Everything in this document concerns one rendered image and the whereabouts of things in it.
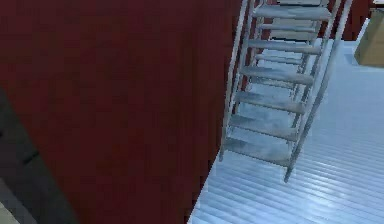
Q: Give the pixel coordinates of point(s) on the grey step ladder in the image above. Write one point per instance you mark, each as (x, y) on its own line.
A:
(273, 74)

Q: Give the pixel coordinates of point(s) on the tan cardboard box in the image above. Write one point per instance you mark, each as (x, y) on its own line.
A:
(373, 43)

